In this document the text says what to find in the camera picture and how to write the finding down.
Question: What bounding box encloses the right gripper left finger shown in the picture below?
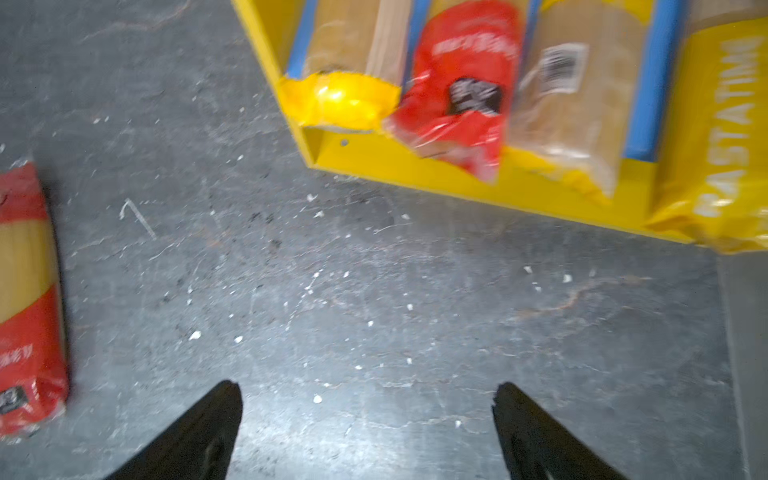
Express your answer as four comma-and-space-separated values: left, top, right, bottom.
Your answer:
108, 380, 243, 480

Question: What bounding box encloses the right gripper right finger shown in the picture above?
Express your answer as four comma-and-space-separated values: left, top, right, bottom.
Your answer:
492, 383, 624, 479

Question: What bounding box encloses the yellow label spaghetti bag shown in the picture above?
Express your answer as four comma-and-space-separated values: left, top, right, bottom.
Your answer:
646, 1, 767, 254

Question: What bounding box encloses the plain yellow top spaghetti bag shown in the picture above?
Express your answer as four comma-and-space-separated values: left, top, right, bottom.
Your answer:
506, 0, 654, 205

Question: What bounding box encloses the thin red spaghetti bag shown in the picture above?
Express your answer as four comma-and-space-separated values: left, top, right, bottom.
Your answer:
383, 1, 526, 182

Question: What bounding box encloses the yellow Pastatime spaghetti bag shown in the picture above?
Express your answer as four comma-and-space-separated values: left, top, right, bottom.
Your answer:
278, 0, 414, 132

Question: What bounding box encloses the yellow pink blue wooden shelf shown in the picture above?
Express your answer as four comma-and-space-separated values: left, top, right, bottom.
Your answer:
231, 1, 691, 243

